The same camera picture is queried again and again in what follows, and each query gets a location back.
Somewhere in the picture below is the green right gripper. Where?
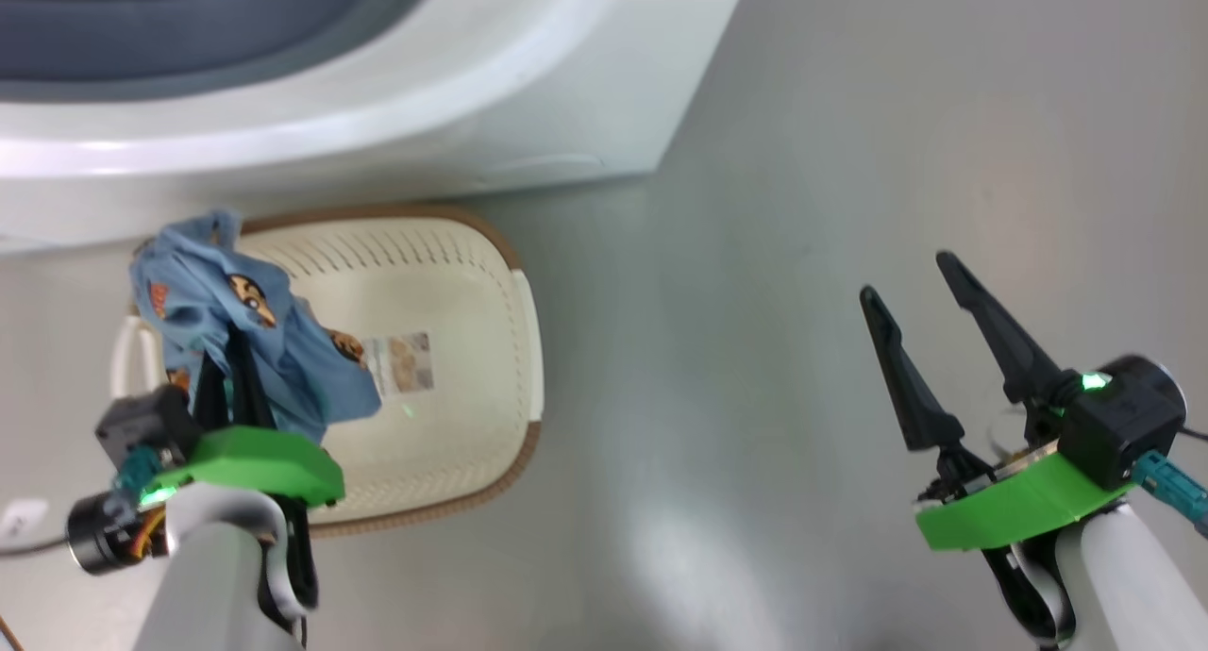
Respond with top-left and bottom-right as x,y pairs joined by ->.
858,250 -> 1140,552

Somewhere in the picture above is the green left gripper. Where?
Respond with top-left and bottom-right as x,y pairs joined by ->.
140,325 -> 346,508

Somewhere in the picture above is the blue garment with orange print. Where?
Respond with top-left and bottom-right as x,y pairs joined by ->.
128,209 -> 384,446

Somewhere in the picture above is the product label in basket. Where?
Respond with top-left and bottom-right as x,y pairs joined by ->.
362,331 -> 436,396

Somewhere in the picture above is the cream perforated laundry basket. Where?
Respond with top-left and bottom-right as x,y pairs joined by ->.
110,205 -> 546,540

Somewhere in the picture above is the grey rubber door seal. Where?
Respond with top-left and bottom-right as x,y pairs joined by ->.
0,0 -> 446,104

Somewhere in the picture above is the white front-load washing machine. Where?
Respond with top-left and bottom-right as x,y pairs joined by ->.
0,0 -> 753,258

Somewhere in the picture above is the teal left cable connector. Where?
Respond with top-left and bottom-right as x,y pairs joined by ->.
111,445 -> 163,512

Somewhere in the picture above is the teal cable connector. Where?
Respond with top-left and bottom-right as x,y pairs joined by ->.
111,445 -> 163,512
1132,450 -> 1208,539

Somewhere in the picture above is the white cable tag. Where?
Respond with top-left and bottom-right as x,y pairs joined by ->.
0,498 -> 50,544

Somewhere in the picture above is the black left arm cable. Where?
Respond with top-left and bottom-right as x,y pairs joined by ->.
0,536 -> 75,651

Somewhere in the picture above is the teal right cable connector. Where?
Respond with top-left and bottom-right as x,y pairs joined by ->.
1132,450 -> 1208,539

